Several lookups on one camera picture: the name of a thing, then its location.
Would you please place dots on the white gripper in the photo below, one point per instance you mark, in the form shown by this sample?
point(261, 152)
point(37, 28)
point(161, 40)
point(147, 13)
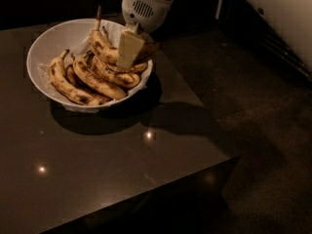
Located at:
point(145, 11)

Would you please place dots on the banana with long stem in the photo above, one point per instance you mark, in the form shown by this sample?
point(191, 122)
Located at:
point(99, 47)

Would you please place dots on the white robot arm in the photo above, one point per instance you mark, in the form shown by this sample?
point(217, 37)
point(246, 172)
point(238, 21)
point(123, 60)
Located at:
point(282, 26)

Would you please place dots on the white paper bowl liner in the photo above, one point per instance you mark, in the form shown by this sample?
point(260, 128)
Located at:
point(42, 75)

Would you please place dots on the curved banana beneath top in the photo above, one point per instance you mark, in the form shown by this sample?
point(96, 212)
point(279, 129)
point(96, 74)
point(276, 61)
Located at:
point(102, 70)

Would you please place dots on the small rear banana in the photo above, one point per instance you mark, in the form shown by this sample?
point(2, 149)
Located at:
point(106, 36)

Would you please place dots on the middle long spotted banana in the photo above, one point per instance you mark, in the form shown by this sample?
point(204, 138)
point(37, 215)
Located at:
point(92, 80)

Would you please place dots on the white bowl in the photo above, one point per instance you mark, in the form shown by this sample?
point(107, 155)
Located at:
point(65, 36)

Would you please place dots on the leftmost spotted banana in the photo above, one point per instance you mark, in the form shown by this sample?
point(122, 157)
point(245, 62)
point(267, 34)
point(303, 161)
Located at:
point(58, 80)

